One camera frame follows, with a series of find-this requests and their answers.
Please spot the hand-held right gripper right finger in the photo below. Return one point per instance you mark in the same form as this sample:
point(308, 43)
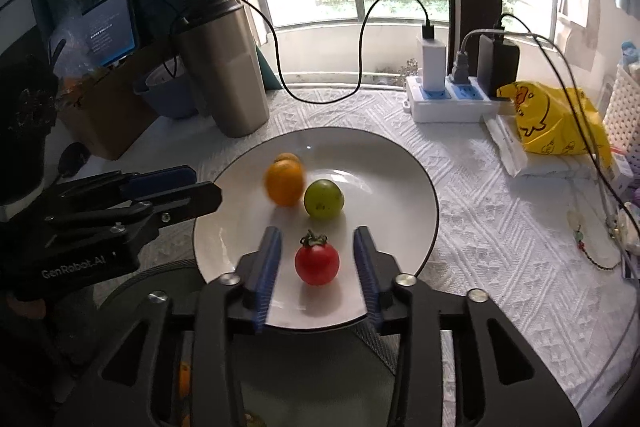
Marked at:
point(368, 279)

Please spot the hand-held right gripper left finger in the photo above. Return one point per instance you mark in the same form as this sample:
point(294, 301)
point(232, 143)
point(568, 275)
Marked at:
point(266, 274)

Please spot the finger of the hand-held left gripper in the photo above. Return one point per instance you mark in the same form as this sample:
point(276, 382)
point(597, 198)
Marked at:
point(160, 179)
point(190, 202)

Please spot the red tomato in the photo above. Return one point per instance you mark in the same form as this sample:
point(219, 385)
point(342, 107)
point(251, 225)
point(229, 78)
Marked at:
point(317, 263)

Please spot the white round plate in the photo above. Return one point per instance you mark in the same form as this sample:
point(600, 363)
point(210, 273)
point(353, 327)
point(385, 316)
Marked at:
point(385, 192)

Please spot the orange round fruit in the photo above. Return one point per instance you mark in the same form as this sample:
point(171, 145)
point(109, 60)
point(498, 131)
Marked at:
point(287, 156)
point(285, 183)

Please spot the brown cardboard box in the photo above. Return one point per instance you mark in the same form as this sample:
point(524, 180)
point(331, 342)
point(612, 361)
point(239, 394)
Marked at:
point(115, 117)

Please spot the blue bowl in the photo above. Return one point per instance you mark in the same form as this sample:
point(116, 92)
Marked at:
point(167, 99)

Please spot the green round fruit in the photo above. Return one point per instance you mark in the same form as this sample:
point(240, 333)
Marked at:
point(324, 200)

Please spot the dark green bowl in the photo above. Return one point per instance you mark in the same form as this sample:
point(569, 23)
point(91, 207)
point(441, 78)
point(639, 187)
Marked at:
point(310, 387)

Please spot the stainless steel tumbler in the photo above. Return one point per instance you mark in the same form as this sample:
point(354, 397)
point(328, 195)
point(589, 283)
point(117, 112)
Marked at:
point(232, 72)

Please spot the white textured tablecloth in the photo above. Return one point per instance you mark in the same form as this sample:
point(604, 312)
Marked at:
point(500, 257)

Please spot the tablet with lit screen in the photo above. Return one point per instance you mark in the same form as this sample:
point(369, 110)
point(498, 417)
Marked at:
point(111, 29)

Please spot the clear plastic bag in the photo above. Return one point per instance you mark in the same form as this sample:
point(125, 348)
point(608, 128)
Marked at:
point(70, 42)

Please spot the white power strip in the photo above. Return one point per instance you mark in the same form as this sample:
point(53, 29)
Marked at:
point(450, 104)

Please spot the white flat packet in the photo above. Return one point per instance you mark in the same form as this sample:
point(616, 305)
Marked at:
point(537, 164)

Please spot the white charger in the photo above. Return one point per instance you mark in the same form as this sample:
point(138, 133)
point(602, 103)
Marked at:
point(431, 62)

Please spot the yellow plastic bag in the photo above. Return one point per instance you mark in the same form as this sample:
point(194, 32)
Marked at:
point(560, 122)

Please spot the black charger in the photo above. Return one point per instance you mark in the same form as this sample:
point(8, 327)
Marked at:
point(497, 64)

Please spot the white perforated basket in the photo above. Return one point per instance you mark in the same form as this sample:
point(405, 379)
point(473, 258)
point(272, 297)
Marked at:
point(622, 112)

